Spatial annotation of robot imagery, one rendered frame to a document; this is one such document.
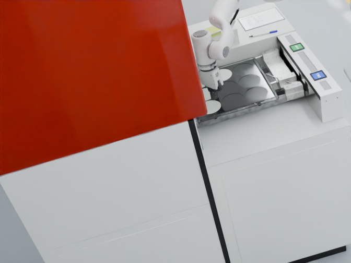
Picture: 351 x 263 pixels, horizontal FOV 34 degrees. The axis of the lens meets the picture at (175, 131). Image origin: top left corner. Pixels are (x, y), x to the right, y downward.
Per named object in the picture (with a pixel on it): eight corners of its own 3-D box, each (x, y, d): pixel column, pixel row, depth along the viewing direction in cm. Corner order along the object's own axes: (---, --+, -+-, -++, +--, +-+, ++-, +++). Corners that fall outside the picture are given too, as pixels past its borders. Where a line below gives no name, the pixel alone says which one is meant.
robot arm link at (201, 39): (221, 56, 247) (203, 53, 252) (215, 29, 239) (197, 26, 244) (210, 67, 242) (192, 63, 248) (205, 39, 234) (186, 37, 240)
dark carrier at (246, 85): (199, 120, 251) (198, 119, 251) (184, 80, 279) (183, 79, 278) (275, 97, 251) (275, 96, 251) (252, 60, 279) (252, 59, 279)
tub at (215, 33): (210, 47, 283) (207, 35, 279) (204, 40, 289) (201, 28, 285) (223, 42, 284) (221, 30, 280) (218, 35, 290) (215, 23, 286)
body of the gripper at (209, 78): (221, 62, 247) (226, 84, 254) (205, 57, 254) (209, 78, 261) (209, 71, 244) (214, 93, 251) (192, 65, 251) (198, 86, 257)
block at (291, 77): (280, 85, 260) (279, 80, 258) (277, 82, 263) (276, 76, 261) (296, 80, 260) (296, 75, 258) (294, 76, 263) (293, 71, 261)
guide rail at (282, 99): (196, 129, 259) (195, 123, 257) (195, 126, 260) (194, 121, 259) (303, 97, 259) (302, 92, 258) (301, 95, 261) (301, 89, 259)
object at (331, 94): (323, 123, 243) (320, 96, 234) (280, 60, 287) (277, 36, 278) (344, 117, 243) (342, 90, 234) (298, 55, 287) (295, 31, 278)
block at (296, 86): (285, 95, 254) (285, 89, 252) (283, 91, 256) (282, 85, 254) (303, 90, 254) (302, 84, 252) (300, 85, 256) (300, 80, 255)
